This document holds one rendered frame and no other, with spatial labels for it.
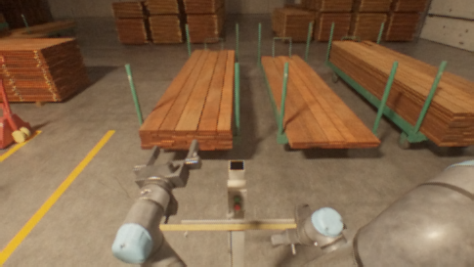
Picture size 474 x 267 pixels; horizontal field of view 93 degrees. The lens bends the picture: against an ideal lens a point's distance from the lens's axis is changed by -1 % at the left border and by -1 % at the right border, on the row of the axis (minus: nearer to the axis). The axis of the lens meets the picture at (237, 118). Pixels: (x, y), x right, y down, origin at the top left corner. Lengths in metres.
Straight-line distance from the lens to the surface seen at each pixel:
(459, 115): 3.21
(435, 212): 0.37
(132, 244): 0.54
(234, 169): 0.90
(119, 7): 10.63
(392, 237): 0.38
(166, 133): 2.50
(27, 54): 5.64
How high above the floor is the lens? 1.90
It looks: 29 degrees down
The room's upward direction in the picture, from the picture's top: 1 degrees counter-clockwise
